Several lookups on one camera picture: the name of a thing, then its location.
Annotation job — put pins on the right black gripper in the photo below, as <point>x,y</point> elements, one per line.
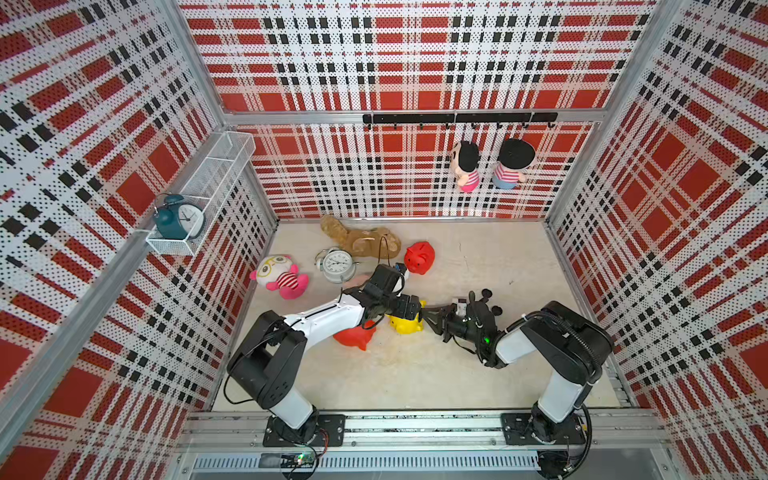
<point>442,318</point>

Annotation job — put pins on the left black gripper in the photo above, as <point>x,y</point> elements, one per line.
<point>404,303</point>

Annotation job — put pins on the pink piggy bank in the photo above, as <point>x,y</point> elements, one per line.
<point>358,283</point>

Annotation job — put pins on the yellow piggy bank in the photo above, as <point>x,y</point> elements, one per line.
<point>407,324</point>

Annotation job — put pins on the red piggy bank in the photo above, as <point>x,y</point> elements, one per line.
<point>358,337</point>
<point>419,257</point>

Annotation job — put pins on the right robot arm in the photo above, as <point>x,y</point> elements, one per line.
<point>575,348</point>

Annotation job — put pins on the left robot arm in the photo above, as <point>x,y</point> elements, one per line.
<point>267,361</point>

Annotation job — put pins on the silver alarm clock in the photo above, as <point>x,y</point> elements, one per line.
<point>337,265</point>

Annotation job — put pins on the brown plush dog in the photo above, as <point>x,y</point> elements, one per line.
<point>377,242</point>

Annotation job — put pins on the pink owl plush toy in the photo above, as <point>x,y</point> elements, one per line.
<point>279,273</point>

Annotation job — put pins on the doll with pink shirt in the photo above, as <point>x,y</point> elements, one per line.
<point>464,165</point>

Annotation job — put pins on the doll with blue pants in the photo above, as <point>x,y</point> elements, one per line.
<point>515,156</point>

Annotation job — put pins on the green circuit board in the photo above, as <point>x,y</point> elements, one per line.
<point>297,461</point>

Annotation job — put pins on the teal alarm clock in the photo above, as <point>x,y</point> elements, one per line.
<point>176,218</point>

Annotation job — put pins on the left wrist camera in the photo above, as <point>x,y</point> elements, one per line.
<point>387,280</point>

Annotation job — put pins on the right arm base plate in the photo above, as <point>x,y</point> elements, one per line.
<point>525,429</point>

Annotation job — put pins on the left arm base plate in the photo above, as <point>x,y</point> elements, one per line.
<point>320,430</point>

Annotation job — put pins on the white wire shelf basket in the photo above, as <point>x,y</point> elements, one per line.
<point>209,186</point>

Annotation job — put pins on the black hook rail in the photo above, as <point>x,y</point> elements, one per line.
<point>460,118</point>

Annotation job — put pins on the aluminium front rail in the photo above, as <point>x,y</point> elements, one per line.
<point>378,444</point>

